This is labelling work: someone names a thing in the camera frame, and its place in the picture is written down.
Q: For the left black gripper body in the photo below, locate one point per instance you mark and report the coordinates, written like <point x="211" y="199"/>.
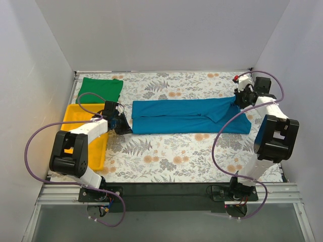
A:
<point x="123" y="125"/>

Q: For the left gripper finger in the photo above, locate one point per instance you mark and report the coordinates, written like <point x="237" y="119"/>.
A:
<point x="124" y="122"/>
<point x="123" y="131"/>

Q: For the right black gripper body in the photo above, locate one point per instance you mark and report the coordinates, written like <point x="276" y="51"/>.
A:
<point x="240" y="98"/>

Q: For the blue t shirt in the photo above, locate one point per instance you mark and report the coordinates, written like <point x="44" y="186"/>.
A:
<point x="182" y="116"/>

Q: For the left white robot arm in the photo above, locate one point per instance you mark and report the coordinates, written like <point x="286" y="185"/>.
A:
<point x="70" y="149"/>

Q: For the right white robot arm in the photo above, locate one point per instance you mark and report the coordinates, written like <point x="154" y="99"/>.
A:
<point x="275" y="139"/>

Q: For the floral table mat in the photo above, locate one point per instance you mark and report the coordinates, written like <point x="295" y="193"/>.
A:
<point x="195" y="157"/>

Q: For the folded green t shirt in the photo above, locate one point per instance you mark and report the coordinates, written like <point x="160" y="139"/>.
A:
<point x="109" y="90"/>

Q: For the yellow plastic tray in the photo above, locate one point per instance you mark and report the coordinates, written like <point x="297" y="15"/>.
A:
<point x="97" y="148"/>

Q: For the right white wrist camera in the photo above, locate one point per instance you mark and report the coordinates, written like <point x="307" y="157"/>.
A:
<point x="243" y="81"/>

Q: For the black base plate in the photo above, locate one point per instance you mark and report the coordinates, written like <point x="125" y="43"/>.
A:
<point x="140" y="197"/>

